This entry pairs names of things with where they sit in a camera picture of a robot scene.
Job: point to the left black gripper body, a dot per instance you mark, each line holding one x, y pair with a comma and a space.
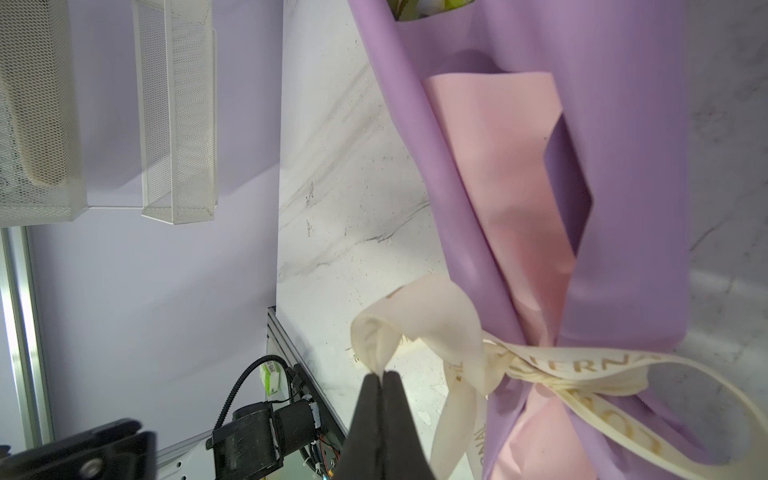
116, 450

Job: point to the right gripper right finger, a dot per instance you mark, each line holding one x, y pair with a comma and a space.
403, 456

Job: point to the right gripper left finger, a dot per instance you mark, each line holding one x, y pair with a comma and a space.
362, 454

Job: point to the cream ribbon roll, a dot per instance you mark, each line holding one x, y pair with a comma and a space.
436, 311

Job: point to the pink purple wrapping paper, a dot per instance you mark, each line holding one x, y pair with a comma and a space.
552, 140

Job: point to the white fake rose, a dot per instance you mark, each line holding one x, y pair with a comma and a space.
409, 10

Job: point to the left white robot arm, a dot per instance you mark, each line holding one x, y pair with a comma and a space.
251, 446

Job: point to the green white packet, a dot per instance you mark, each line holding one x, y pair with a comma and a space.
271, 374

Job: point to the upper white mesh shelf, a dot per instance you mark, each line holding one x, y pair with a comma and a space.
42, 179

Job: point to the white mesh shelf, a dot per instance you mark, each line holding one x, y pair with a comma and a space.
42, 179
175, 53

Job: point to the lower white mesh shelf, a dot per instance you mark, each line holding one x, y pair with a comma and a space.
175, 53

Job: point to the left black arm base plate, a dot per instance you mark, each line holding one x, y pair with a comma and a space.
322, 455

